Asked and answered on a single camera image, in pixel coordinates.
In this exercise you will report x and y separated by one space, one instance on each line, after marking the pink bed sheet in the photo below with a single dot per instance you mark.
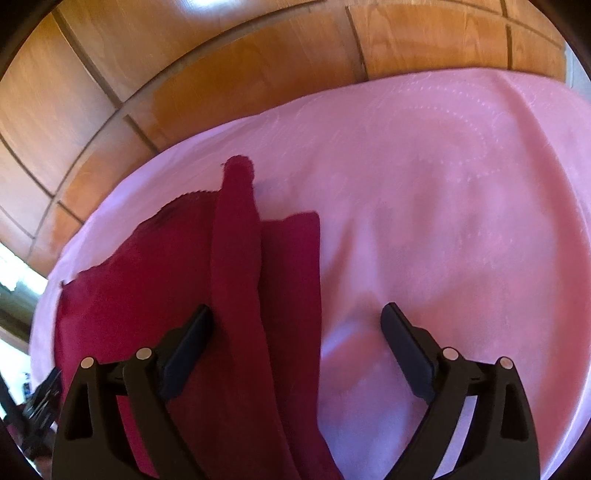
438 207

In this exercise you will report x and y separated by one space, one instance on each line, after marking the wooden panelled wardrobe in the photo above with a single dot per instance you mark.
138 69

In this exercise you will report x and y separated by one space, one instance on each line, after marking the red knit sweater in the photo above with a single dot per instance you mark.
235 258

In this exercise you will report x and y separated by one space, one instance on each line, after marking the window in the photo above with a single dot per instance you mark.
18 295

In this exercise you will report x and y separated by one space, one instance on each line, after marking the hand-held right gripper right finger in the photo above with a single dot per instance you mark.
408 350

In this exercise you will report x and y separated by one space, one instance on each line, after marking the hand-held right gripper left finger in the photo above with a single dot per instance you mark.
187 350

